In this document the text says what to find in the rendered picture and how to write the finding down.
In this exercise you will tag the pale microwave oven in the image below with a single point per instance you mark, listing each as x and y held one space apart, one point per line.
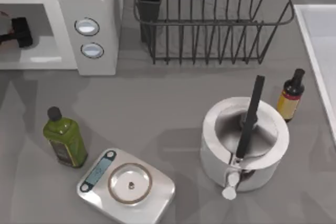
110 37

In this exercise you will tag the round microwave knob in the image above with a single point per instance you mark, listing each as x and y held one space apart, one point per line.
92 50
86 26

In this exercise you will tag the green bottle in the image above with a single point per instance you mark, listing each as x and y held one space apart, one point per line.
65 140

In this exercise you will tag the brown and yellow bottle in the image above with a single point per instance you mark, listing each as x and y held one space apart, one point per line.
288 103

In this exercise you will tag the silver kitchen scale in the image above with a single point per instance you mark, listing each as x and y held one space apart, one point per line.
155 190

